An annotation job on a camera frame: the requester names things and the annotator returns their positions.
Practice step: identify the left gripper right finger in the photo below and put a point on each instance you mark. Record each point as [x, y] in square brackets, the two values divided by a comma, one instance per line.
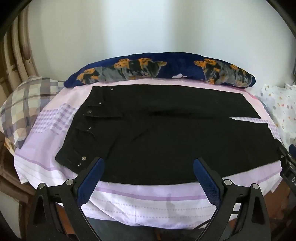
[252, 221]

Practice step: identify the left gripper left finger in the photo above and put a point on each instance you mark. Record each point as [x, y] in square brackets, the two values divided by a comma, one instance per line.
[44, 221]

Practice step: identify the black pants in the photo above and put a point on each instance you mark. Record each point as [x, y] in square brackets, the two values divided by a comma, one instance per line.
[152, 134]

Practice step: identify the white dotted cloth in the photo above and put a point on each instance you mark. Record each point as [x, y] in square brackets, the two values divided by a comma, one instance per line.
[280, 102]

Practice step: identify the purple checked bed sheet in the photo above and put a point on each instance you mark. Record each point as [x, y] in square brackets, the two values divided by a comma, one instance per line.
[172, 206]

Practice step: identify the plaid pillow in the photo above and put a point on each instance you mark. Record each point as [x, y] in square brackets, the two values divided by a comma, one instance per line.
[20, 110]

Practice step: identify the navy orange patterned blanket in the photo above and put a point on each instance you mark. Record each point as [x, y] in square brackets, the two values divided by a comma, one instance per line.
[166, 65]

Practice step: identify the brown wooden bed frame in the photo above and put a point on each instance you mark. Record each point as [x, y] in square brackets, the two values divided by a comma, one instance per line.
[16, 198]

